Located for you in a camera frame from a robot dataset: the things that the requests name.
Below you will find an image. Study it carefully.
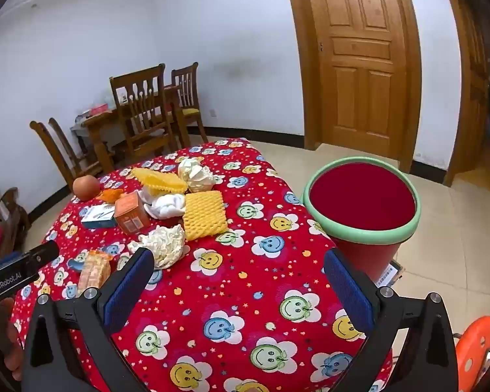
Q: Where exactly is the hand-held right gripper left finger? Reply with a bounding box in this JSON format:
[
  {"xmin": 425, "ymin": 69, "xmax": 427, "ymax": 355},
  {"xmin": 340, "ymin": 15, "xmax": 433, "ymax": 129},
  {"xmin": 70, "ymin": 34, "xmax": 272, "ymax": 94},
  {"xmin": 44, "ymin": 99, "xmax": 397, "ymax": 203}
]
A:
[{"xmin": 22, "ymin": 248, "xmax": 156, "ymax": 392}]

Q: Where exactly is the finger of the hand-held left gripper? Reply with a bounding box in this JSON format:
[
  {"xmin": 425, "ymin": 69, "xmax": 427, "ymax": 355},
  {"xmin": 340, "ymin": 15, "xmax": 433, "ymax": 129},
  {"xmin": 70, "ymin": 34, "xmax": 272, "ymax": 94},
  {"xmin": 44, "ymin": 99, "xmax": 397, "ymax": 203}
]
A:
[{"xmin": 22, "ymin": 240, "xmax": 61, "ymax": 265}]

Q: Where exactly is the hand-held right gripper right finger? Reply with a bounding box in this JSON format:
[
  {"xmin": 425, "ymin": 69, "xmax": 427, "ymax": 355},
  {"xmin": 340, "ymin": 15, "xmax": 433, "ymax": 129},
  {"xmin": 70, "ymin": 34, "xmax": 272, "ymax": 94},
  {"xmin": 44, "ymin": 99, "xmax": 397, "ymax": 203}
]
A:
[{"xmin": 323, "ymin": 248, "xmax": 458, "ymax": 392}]

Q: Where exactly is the orange cardboard box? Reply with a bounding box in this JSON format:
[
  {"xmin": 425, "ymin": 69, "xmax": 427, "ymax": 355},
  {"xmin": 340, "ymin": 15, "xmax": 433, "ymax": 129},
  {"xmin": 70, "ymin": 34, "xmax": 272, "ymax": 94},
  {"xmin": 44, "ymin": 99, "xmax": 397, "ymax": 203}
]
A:
[{"xmin": 113, "ymin": 191, "xmax": 151, "ymax": 235}]

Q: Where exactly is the red bucket with green rim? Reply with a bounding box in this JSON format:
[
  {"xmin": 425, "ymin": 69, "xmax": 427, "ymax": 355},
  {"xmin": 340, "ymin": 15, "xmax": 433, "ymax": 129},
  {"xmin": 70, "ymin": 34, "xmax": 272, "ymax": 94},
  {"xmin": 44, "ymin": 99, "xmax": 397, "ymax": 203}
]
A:
[{"xmin": 302, "ymin": 156, "xmax": 422, "ymax": 282}]

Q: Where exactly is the yellow knitted cloth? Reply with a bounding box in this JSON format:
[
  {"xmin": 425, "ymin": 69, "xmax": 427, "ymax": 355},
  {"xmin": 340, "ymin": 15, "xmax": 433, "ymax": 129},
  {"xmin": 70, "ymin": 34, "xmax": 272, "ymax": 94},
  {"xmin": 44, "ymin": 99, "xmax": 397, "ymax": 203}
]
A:
[{"xmin": 182, "ymin": 190, "xmax": 228, "ymax": 241}]

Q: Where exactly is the person's left hand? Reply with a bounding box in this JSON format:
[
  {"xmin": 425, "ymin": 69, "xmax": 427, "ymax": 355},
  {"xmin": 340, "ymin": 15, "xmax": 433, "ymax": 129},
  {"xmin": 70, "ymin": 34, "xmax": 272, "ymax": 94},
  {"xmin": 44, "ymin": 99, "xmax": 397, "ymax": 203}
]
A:
[{"xmin": 0, "ymin": 297, "xmax": 25, "ymax": 382}]

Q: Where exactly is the orange snack packet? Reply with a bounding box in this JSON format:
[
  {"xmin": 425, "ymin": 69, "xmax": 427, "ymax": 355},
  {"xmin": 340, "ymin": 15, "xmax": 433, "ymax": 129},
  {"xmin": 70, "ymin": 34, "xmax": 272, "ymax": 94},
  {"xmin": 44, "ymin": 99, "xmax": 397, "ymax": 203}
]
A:
[{"xmin": 77, "ymin": 250, "xmax": 113, "ymax": 297}]

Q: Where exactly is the wooden shelf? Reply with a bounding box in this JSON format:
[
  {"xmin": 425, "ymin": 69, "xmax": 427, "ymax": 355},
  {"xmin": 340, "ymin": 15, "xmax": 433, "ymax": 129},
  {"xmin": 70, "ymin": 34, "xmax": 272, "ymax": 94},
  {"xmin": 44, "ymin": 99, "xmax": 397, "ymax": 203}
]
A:
[{"xmin": 0, "ymin": 188, "xmax": 31, "ymax": 254}]

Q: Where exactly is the printed cardboard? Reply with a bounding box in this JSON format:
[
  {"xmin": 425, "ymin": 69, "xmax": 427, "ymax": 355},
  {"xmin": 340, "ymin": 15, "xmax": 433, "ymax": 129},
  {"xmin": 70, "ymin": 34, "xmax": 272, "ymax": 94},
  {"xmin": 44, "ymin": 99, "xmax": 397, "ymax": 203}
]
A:
[{"xmin": 373, "ymin": 261, "xmax": 403, "ymax": 288}]

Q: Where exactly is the white and blue box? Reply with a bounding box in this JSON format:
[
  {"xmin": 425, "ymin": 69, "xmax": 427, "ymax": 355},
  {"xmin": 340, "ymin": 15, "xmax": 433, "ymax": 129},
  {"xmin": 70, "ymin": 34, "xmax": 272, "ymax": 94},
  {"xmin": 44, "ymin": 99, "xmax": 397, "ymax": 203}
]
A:
[{"xmin": 81, "ymin": 204, "xmax": 118, "ymax": 229}]

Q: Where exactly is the brown round fruit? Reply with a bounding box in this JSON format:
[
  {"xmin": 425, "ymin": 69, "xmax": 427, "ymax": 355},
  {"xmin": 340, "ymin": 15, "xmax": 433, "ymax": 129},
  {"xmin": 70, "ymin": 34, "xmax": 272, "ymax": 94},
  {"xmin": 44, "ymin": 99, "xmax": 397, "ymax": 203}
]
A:
[{"xmin": 73, "ymin": 175, "xmax": 102, "ymax": 202}]

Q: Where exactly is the orange peel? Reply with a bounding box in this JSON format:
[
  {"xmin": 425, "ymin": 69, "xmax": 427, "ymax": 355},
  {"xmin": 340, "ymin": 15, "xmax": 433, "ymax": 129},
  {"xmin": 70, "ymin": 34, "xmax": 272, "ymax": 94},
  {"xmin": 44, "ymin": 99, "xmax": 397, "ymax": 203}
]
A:
[{"xmin": 97, "ymin": 188, "xmax": 125, "ymax": 204}]

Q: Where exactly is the white crumpled cloth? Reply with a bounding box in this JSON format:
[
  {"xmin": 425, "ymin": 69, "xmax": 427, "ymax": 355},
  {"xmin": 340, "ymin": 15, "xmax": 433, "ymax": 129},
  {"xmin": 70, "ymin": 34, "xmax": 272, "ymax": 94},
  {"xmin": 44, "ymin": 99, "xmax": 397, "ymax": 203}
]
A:
[{"xmin": 141, "ymin": 188, "xmax": 187, "ymax": 220}]

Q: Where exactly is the red smiley flower tablecloth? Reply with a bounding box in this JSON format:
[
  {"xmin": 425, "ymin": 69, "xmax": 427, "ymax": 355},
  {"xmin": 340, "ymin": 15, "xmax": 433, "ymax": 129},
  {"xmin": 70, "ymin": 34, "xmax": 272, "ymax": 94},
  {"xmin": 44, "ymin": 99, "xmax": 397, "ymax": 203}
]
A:
[{"xmin": 10, "ymin": 138, "xmax": 393, "ymax": 392}]

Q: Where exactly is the long yellow foam net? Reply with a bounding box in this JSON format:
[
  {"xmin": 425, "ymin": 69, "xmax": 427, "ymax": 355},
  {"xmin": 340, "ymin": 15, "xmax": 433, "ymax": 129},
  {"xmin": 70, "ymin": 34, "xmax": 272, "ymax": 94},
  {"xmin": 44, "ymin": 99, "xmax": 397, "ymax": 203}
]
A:
[{"xmin": 131, "ymin": 167, "xmax": 188, "ymax": 194}]

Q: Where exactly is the wooden dining table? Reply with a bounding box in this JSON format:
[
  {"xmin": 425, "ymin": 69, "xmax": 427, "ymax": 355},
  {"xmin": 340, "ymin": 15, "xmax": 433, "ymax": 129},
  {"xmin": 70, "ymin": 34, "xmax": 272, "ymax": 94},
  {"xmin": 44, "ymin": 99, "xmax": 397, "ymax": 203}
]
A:
[{"xmin": 71, "ymin": 86, "xmax": 180, "ymax": 172}]

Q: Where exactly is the orange plastic stool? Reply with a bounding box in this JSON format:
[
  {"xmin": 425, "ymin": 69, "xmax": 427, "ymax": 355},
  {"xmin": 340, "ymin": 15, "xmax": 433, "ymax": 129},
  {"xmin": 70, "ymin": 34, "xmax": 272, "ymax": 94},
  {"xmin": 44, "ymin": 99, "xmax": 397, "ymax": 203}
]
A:
[{"xmin": 455, "ymin": 315, "xmax": 490, "ymax": 392}]

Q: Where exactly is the tall wooden chair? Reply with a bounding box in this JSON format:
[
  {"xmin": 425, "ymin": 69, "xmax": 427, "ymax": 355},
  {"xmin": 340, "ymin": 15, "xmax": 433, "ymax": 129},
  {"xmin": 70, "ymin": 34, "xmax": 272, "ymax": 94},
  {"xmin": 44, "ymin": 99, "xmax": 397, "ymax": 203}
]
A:
[{"xmin": 109, "ymin": 64, "xmax": 180, "ymax": 160}]

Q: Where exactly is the wooden chair with yellow cushion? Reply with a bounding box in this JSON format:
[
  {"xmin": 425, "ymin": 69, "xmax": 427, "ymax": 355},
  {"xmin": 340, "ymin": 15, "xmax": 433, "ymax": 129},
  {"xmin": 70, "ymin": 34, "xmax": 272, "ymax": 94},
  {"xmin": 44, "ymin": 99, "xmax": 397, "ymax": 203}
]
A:
[{"xmin": 171, "ymin": 62, "xmax": 209, "ymax": 143}]

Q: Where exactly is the wooden panel door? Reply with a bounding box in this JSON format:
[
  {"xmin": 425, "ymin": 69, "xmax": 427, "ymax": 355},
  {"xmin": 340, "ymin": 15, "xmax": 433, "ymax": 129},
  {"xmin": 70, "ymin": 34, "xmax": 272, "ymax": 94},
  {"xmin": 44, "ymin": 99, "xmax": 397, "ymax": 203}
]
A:
[{"xmin": 302, "ymin": 0, "xmax": 409, "ymax": 150}]

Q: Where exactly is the open wooden doorway frame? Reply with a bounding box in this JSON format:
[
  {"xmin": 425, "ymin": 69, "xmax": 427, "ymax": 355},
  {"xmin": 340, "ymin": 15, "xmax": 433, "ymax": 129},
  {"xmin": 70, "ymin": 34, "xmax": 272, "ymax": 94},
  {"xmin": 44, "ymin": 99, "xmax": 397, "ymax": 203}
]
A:
[{"xmin": 437, "ymin": 0, "xmax": 490, "ymax": 188}]

